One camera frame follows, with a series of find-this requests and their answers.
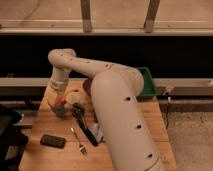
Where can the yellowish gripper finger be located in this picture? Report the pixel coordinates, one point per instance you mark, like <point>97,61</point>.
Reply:
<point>63,100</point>
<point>51,100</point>

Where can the white round lid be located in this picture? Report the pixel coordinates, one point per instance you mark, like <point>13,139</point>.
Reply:
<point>72,97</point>

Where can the metal fork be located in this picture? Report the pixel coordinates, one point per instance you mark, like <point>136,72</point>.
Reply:
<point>82,148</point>

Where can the black handled kitchen tool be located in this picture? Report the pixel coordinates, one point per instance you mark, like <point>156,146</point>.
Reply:
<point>78,112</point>

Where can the red yellow apple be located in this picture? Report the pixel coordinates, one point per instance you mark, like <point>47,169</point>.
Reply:
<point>57,102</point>

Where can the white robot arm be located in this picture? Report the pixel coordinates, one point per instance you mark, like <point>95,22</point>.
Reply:
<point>114,91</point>

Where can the green plastic tray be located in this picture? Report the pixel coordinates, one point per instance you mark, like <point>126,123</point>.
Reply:
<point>149,90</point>

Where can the black chair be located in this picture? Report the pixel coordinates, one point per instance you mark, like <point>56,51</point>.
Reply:
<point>10,136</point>

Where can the blue grey plastic cup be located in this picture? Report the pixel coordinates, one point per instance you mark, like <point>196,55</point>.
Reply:
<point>59,111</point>

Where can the purple bowl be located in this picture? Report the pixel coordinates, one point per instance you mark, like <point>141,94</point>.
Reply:
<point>87,86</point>

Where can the black phone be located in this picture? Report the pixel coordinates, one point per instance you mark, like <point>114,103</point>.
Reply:
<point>52,141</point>

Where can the blue grey folded cloth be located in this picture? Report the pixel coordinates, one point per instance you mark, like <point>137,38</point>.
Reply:
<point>97,132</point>

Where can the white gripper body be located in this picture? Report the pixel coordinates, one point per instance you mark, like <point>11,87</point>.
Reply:
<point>56,88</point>

